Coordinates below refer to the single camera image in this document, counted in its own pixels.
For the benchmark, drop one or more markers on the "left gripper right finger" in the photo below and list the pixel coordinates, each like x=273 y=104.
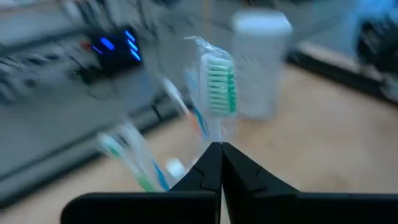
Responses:
x=245 y=177

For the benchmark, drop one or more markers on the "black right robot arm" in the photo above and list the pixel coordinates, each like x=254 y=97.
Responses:
x=377 y=43

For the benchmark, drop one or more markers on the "white wipes canister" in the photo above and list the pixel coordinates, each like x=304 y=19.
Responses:
x=264 y=62

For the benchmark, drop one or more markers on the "black device with blue lights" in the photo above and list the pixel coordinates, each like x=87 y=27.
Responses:
x=118 y=59

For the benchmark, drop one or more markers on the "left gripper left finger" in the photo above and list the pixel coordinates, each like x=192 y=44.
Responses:
x=208 y=171

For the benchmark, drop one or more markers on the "clear acrylic organizer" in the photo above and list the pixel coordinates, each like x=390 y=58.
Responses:
x=155 y=146

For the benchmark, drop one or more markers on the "green toothbrush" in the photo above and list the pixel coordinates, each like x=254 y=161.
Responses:
x=217 y=87
x=136 y=172

